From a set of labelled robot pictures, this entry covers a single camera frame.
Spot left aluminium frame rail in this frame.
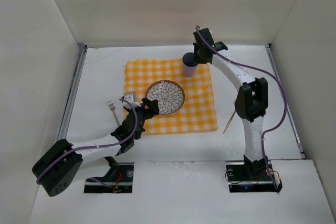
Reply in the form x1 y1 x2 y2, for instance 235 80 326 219
53 43 87 144

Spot right aluminium frame rail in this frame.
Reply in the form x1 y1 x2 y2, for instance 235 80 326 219
265 44 307 159

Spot aluminium frame rail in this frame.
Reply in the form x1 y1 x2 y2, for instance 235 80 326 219
53 43 87 144
265 44 307 159

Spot silver metal fork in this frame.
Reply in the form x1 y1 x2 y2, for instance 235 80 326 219
107 100 120 126

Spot patterned ceramic plate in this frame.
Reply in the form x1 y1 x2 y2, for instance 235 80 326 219
145 80 185 115

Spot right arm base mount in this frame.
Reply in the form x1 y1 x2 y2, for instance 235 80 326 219
225 162 283 193

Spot copper long-handled spoon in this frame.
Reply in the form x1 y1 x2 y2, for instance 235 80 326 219
223 111 236 134

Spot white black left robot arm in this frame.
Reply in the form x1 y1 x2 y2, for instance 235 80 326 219
31 94 160 197

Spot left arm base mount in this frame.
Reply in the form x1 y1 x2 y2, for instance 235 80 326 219
83 157 134 194

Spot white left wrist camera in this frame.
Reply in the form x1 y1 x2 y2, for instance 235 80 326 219
121 91 141 109

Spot yellow white checkered cloth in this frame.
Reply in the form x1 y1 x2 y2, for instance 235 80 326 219
124 59 218 135

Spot lavender plastic cup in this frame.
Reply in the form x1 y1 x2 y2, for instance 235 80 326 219
182 52 197 78

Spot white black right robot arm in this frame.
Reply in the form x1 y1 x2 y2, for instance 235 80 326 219
193 26 268 175

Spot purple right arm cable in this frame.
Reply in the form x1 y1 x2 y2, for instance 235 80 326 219
195 25 288 190

